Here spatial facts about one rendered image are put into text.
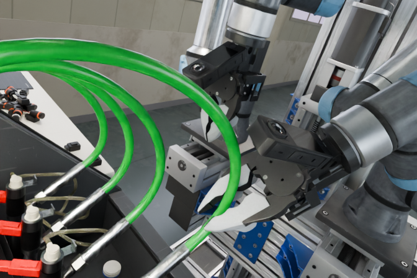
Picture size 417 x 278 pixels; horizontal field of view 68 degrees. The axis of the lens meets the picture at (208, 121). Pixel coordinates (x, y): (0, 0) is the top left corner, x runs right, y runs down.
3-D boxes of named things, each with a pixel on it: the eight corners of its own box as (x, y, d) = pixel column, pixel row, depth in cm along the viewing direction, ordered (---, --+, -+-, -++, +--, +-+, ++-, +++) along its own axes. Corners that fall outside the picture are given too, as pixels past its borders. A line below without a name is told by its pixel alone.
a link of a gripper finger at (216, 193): (211, 223, 46) (268, 197, 45) (195, 210, 41) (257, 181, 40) (206, 205, 48) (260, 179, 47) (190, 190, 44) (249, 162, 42)
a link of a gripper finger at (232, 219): (226, 256, 42) (282, 218, 42) (210, 246, 38) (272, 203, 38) (216, 236, 44) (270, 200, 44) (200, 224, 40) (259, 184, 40)
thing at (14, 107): (53, 124, 92) (53, 107, 89) (12, 129, 84) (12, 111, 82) (27, 92, 105) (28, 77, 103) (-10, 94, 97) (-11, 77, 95)
